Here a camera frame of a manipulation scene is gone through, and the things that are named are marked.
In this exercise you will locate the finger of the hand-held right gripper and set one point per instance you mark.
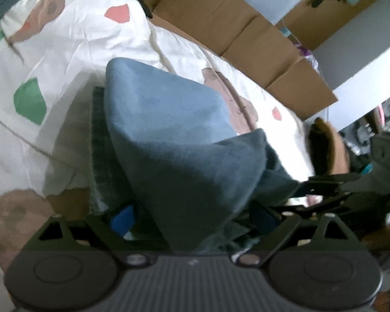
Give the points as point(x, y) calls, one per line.
point(328, 182)
point(315, 206)

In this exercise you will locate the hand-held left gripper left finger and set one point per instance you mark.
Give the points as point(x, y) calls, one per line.
point(123, 219)

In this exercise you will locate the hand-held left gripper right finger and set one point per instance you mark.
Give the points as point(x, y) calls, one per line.
point(263, 216)

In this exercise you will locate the blue denim pants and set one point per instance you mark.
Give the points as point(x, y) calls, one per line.
point(182, 136)

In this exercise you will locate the brown and black object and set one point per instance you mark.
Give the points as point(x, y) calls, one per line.
point(338, 149)

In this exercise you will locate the purple object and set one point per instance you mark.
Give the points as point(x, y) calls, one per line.
point(305, 51)

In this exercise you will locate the flattened cardboard sheet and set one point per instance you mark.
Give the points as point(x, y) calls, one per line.
point(247, 39)

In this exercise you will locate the cardboard box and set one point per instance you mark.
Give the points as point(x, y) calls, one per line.
point(312, 16)

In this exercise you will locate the white printed bed sheet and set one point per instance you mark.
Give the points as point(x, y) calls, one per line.
point(84, 39)

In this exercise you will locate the black cloth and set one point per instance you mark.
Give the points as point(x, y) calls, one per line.
point(146, 8)

